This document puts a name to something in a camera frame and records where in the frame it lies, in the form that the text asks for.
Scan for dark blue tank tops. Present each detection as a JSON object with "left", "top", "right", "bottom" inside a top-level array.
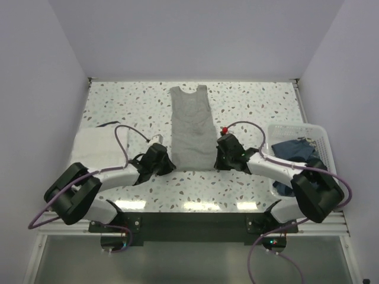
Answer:
[{"left": 270, "top": 137, "right": 329, "bottom": 197}]

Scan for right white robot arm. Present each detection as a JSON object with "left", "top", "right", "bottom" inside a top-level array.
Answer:
[{"left": 214, "top": 133, "right": 345, "bottom": 233}]

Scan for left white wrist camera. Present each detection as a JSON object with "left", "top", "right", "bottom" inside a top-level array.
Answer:
[{"left": 149, "top": 134, "right": 163, "bottom": 144}]

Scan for white folded tank top stack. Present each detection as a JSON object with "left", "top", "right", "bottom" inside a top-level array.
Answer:
[{"left": 68, "top": 125, "right": 129, "bottom": 170}]

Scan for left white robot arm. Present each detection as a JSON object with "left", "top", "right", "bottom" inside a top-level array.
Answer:
[{"left": 44, "top": 143, "right": 176, "bottom": 232}]

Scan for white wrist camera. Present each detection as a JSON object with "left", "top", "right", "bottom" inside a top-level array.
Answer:
[
  {"left": 220, "top": 127, "right": 233, "bottom": 136},
  {"left": 149, "top": 134, "right": 163, "bottom": 144}
]

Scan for grey tank top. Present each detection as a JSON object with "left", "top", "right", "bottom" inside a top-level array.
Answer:
[{"left": 170, "top": 85, "right": 217, "bottom": 171}]

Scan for white plastic basket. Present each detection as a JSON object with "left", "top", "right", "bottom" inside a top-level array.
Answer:
[{"left": 263, "top": 122, "right": 341, "bottom": 202}]

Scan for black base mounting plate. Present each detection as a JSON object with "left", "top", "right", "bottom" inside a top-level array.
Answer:
[{"left": 89, "top": 212, "right": 281, "bottom": 246}]

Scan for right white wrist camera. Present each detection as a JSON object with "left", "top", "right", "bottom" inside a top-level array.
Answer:
[{"left": 220, "top": 127, "right": 233, "bottom": 136}]

